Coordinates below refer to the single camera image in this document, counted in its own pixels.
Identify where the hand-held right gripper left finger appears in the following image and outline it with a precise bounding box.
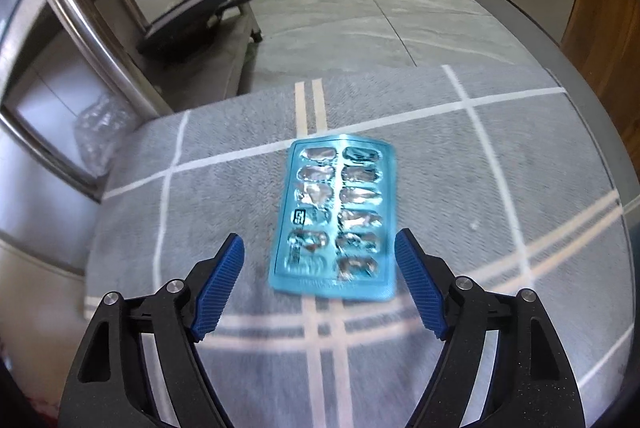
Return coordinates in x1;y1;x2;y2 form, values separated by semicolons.
59;232;246;428

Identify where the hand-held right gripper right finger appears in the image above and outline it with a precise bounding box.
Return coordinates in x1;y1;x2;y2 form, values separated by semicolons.
394;229;586;428

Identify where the blue blister pack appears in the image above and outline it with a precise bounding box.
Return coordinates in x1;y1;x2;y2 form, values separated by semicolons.
267;133;399;302

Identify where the grey checked mat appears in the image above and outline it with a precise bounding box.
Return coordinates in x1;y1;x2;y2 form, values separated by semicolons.
82;64;637;428

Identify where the crumpled clear plastic bottle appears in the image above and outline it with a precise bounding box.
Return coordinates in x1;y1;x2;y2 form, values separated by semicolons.
73;94;137;177

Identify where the stainless steel shelf rack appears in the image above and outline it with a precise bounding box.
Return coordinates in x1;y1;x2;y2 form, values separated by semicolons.
0;0;264;205

